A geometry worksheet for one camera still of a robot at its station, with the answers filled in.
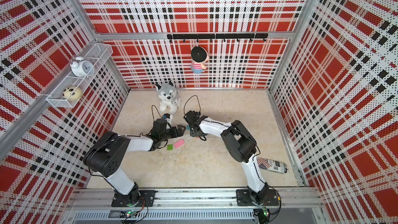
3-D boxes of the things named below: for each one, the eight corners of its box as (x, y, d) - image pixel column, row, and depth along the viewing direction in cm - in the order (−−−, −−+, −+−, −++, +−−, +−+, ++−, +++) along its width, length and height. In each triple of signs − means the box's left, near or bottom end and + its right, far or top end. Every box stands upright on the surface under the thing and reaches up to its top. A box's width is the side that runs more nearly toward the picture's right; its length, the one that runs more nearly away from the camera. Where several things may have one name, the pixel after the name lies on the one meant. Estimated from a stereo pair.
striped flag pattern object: (257, 169, 85) (258, 167, 82) (257, 159, 88) (258, 156, 85) (285, 175, 83) (288, 173, 80) (284, 164, 86) (287, 162, 83)
